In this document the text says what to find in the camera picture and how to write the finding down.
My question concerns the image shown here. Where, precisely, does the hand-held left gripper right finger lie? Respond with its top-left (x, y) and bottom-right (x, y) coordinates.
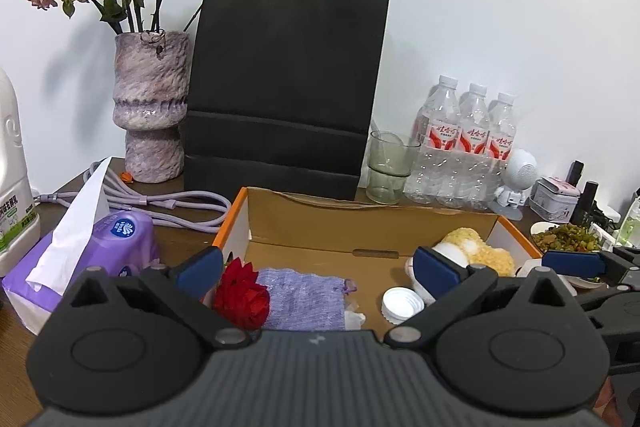
top-left (386, 246), bottom-right (567, 350)

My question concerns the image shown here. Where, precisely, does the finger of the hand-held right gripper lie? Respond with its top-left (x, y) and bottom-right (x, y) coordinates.
top-left (575, 284), bottom-right (640, 315)
top-left (541, 247), bottom-right (640, 285)

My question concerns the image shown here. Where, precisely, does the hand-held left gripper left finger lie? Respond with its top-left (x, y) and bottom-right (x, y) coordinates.
top-left (70, 246), bottom-right (249, 350)

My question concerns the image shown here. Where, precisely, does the white ribbed bottle cap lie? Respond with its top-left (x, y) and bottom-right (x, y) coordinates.
top-left (382, 287), bottom-right (425, 325)

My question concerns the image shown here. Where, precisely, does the white and yellow plush alpaca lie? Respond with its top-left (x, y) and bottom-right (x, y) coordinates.
top-left (405, 228), bottom-right (516, 300)

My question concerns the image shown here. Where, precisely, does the red artificial flower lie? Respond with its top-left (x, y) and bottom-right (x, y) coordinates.
top-left (212, 257), bottom-right (271, 330)

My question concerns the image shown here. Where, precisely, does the purple fabric pouch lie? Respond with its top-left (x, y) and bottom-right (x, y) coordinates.
top-left (255, 268), bottom-right (358, 333)

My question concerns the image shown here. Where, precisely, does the orange cardboard box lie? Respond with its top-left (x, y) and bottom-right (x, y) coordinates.
top-left (200, 187), bottom-right (546, 342)

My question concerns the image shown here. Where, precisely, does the white plate of green food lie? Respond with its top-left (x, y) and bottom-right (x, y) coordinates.
top-left (530, 222), bottom-right (608, 292)

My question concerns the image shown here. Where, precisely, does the white power strip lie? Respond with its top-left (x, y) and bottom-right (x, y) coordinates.
top-left (590, 207), bottom-right (623, 249)

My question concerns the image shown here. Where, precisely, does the black cosmetic bottle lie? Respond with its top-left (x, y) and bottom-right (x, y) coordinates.
top-left (580, 181), bottom-right (601, 228)

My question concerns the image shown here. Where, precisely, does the white printed tin box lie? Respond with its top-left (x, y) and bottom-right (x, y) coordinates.
top-left (529, 176), bottom-right (582, 223)

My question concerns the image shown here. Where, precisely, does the clear bottle of green liquid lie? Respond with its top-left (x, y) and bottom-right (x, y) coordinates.
top-left (617, 199), bottom-right (640, 249)

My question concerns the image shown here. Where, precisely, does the white robot figure speaker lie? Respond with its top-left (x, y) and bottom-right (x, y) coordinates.
top-left (489, 149), bottom-right (540, 220)

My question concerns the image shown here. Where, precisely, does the green tinted glass cup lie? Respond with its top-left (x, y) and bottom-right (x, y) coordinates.
top-left (366, 131), bottom-right (422, 205)

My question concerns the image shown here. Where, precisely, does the purple tissue pack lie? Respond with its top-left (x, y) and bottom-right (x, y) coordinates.
top-left (1, 157), bottom-right (161, 337)

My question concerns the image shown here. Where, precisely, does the clear water bottle red label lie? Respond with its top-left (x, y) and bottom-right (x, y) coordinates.
top-left (457, 83), bottom-right (491, 208)
top-left (404, 75), bottom-right (461, 206)
top-left (487, 93), bottom-right (518, 188)

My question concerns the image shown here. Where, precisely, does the white spoon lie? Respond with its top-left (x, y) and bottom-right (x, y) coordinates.
top-left (370, 119), bottom-right (407, 148)

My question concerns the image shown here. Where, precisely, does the mottled purple ceramic vase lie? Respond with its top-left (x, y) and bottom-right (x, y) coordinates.
top-left (112, 31), bottom-right (191, 184)

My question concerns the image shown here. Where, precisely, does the white plastic milk jug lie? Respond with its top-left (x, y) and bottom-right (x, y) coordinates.
top-left (0, 67), bottom-right (42, 278)

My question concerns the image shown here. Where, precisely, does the black paper bag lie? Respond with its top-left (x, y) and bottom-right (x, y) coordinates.
top-left (181, 0), bottom-right (392, 202)

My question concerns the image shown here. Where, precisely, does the purple coiled cable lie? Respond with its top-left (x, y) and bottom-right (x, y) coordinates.
top-left (32, 161), bottom-right (233, 235)

